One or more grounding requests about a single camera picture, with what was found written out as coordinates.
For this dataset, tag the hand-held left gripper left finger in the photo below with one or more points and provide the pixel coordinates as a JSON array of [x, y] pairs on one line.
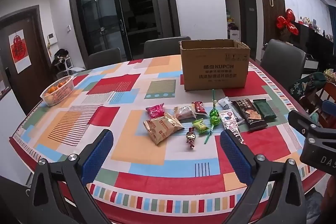
[[98, 153]]

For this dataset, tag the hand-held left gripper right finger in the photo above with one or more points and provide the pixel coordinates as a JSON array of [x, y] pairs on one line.
[[233, 150]]

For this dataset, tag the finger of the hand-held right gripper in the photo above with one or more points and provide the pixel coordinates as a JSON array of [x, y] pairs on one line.
[[330, 108], [299, 119]]

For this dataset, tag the small red snack packet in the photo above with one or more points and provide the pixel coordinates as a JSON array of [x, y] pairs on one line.
[[199, 107]]

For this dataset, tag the pink snack packet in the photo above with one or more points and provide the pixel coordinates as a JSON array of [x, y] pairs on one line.
[[155, 110]]

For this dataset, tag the cardboard box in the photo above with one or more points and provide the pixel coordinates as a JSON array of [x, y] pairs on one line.
[[215, 69]]

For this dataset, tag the wooden chair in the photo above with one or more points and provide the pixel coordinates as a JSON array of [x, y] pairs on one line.
[[321, 98]]

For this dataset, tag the white and black long packet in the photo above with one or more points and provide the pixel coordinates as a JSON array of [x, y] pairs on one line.
[[228, 119]]

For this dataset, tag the green patterned cushion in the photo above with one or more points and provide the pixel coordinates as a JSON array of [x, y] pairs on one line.
[[307, 85]]

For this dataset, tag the green lollipop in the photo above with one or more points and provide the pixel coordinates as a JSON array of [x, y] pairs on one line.
[[214, 113], [214, 121]]

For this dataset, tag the dark green snack packet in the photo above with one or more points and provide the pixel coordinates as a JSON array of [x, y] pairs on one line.
[[264, 109]]

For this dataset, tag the black biscuit packet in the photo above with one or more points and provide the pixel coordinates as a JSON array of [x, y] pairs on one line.
[[248, 115]]

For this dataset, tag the green candy packet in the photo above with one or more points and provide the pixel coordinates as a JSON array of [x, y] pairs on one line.
[[200, 126]]

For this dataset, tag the gold wrapped candy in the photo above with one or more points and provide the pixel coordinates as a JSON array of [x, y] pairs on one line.
[[190, 138]]

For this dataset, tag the small grey packet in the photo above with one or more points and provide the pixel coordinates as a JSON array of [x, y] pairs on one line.
[[224, 103]]

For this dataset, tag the grey dining chair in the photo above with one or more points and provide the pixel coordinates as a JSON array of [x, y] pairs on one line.
[[283, 64], [162, 47], [105, 58]]

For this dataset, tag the white beige snack packet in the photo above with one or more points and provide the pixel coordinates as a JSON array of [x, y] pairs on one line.
[[183, 112]]

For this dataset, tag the tan biscuit packet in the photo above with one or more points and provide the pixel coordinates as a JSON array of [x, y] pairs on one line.
[[161, 128]]

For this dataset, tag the white plastic basket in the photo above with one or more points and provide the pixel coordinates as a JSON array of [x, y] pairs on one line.
[[57, 98]]

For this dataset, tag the dark sideboard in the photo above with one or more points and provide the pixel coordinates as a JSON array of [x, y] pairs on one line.
[[315, 40]]

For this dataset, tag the pile of oranges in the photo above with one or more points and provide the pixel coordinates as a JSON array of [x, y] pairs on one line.
[[59, 85]]

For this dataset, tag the blue curtain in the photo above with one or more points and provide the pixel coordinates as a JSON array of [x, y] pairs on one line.
[[332, 19]]

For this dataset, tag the white stool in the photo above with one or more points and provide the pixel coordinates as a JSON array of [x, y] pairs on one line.
[[67, 66]]

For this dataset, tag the red balloon bow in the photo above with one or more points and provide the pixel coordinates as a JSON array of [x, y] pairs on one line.
[[286, 22]]

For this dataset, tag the brown wooden door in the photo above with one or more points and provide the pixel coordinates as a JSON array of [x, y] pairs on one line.
[[29, 82]]

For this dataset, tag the black bag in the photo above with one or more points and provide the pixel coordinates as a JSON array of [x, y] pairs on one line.
[[60, 57]]

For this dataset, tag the white intercom panel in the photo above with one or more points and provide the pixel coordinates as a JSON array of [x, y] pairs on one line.
[[51, 38]]

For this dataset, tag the red and white door poster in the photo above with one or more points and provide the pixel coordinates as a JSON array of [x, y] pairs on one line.
[[19, 52]]

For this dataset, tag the glass sliding door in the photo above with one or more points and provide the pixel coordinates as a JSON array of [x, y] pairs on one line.
[[105, 8]]

